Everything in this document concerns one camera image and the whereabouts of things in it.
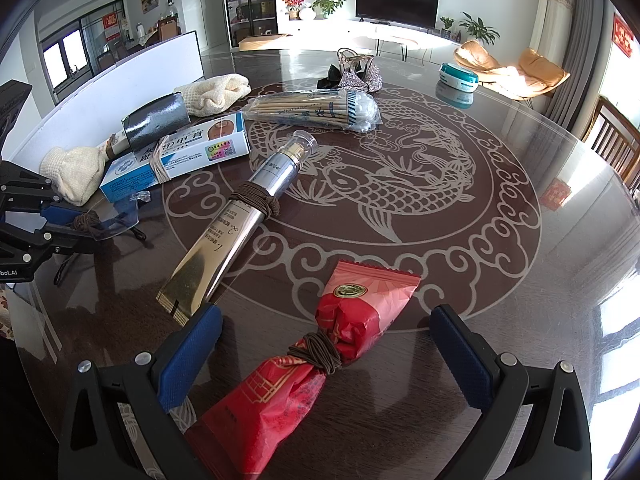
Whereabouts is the grey curtain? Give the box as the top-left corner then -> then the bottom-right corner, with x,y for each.
542,0 -> 608,133

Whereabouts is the glass display cabinet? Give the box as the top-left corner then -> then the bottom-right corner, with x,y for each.
222,0 -> 278,50

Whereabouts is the orange lounge chair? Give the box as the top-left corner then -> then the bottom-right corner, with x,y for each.
492,48 -> 571,101
453,40 -> 501,73

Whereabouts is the cream waffle cloth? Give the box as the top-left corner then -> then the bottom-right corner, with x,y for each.
180,74 -> 252,117
39,132 -> 128,207

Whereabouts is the rhinestone hair claw clip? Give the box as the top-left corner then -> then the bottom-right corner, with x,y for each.
317,48 -> 383,93

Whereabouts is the red snack packet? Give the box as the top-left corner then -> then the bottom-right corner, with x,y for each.
185,259 -> 422,476

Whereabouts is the large leafy potted plant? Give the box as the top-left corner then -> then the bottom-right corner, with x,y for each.
459,11 -> 501,46

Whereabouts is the beige sheer curtain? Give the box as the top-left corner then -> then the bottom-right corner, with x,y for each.
529,0 -> 576,53

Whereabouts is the red wall hanging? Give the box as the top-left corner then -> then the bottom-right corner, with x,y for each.
612,12 -> 636,57

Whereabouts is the white television cabinet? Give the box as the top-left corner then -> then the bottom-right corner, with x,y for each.
275,17 -> 481,56

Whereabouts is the brown elastic band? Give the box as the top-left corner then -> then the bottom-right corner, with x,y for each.
231,182 -> 281,218
287,332 -> 343,376
72,211 -> 103,241
150,147 -> 173,183

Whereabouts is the blue and white box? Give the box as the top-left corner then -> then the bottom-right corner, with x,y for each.
99,111 -> 252,202

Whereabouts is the cardboard box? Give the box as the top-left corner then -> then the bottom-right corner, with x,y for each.
238,33 -> 293,52

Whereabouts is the white coffee table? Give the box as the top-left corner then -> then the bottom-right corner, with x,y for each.
372,35 -> 433,62

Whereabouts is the clear plastic piece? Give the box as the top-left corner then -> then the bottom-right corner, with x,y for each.
85,192 -> 153,241

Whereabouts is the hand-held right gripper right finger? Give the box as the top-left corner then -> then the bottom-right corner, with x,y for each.
430,304 -> 593,480

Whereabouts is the wooden chair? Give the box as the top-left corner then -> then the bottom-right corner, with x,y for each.
582,95 -> 640,191

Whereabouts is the black box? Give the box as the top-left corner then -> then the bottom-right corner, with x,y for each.
121,91 -> 191,152

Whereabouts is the red flower plant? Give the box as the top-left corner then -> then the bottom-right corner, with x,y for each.
281,0 -> 311,21

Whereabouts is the teal round container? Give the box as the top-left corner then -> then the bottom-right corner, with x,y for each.
438,62 -> 480,92

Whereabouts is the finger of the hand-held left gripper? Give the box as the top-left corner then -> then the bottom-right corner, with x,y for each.
0,160 -> 77,226
0,222 -> 101,261

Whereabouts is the black television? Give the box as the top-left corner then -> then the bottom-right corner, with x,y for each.
355,0 -> 441,29

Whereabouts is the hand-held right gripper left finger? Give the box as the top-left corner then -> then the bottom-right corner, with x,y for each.
57,304 -> 223,480

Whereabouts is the silver and gold tube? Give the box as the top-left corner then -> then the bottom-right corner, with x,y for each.
156,130 -> 318,325

